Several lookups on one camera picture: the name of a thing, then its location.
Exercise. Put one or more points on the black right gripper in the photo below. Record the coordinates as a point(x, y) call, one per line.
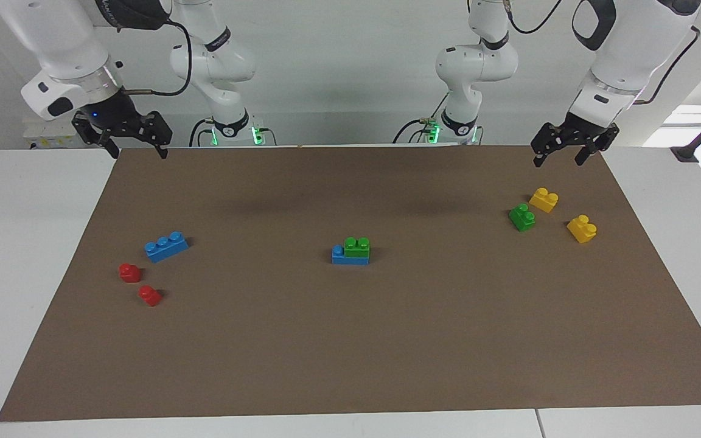
point(113, 118)

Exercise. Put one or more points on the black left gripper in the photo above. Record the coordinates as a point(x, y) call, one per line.
point(575, 132)

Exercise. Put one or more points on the green two-stud toy block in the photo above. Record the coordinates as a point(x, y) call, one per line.
point(521, 218)
point(357, 247)

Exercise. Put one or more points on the blue three-stud toy block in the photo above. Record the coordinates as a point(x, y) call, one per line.
point(350, 260)
point(166, 247)

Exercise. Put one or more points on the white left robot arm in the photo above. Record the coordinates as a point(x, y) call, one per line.
point(630, 42)

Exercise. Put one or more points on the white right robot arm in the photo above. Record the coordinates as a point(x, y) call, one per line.
point(58, 36)

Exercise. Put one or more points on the yellow two-stud toy block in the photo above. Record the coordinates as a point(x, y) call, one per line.
point(582, 229)
point(543, 201)

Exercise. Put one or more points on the red one-stud toy block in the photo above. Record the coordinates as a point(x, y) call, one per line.
point(149, 296)
point(129, 273)

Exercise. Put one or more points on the brown table mat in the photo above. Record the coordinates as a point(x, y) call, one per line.
point(350, 340)

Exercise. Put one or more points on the white wall box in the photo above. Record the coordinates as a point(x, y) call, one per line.
point(43, 137)

